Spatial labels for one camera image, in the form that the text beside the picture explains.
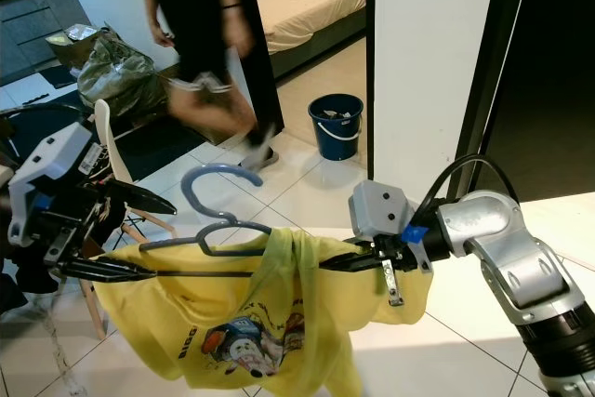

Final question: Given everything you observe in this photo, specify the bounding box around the bed with beige sheet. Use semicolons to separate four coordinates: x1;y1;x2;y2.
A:
256;0;368;77

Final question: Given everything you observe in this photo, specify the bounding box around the yellow printed t-shirt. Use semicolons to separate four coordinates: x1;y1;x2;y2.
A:
95;228;433;397

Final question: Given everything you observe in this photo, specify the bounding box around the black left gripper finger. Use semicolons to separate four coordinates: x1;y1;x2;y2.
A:
109;179;178;215
71;256;157;283

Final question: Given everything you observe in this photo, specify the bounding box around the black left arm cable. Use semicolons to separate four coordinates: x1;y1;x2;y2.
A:
0;104;99;138

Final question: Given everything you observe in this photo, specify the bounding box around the blue plastic bucket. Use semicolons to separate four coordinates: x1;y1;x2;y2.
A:
309;93;365;161

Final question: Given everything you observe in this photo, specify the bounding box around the black door frame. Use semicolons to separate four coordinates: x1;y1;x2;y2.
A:
237;7;284;133
446;0;536;175

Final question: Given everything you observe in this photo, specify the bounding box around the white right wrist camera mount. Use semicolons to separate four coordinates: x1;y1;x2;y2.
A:
349;180;431;308

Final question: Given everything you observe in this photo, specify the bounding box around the olive plastic bag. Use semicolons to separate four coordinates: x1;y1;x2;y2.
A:
76;33;178;119

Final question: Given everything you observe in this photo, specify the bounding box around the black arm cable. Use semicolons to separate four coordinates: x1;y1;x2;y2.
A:
414;153;522;221
0;104;99;138

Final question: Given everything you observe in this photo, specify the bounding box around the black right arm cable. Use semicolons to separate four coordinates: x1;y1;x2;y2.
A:
414;153;522;221

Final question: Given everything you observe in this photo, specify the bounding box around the man in black shirt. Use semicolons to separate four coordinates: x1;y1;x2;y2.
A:
135;0;280;170

